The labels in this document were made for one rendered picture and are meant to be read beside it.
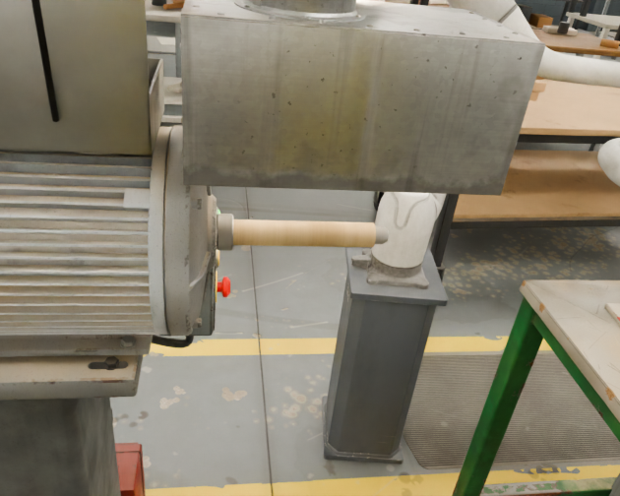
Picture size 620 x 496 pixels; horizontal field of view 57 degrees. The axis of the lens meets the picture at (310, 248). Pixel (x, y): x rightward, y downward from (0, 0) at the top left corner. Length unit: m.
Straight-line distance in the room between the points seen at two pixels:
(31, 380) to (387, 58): 0.51
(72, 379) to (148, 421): 1.46
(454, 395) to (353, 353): 0.75
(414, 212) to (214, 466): 1.07
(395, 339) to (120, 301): 1.20
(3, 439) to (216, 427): 1.37
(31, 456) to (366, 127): 0.60
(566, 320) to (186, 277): 0.89
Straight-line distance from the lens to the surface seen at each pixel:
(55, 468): 0.86
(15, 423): 0.81
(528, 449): 2.33
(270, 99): 0.49
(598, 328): 1.31
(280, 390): 2.27
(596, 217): 3.23
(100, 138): 0.59
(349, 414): 1.93
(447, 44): 0.51
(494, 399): 1.55
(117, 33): 0.56
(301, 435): 2.12
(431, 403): 2.34
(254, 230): 0.70
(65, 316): 0.66
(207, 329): 1.05
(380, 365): 1.79
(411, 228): 1.57
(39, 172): 0.64
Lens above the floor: 1.61
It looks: 31 degrees down
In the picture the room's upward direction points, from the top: 7 degrees clockwise
